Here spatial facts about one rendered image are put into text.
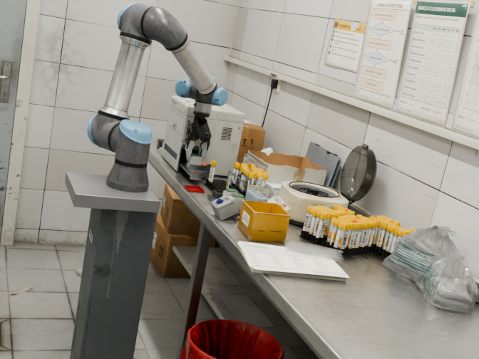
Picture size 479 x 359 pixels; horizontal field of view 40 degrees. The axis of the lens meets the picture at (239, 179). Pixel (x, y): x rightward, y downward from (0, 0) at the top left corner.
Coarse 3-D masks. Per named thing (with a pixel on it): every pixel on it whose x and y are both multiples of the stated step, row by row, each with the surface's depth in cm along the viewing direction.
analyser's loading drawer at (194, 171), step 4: (180, 164) 286; (184, 164) 287; (184, 168) 280; (188, 168) 276; (192, 168) 276; (196, 168) 277; (200, 168) 278; (188, 172) 274; (192, 172) 271; (196, 172) 272; (200, 172) 272; (204, 172) 273; (192, 176) 271; (196, 176) 272; (200, 176) 273; (204, 176) 273
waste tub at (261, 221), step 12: (252, 204) 225; (264, 204) 227; (276, 204) 228; (240, 216) 224; (252, 216) 213; (264, 216) 214; (276, 216) 215; (288, 216) 216; (240, 228) 223; (252, 228) 213; (264, 228) 215; (276, 228) 216; (252, 240) 215; (264, 240) 216; (276, 240) 217
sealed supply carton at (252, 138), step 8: (248, 120) 357; (248, 128) 333; (256, 128) 335; (248, 136) 334; (256, 136) 335; (264, 136) 337; (240, 144) 334; (248, 144) 335; (256, 144) 336; (240, 152) 335; (240, 160) 337
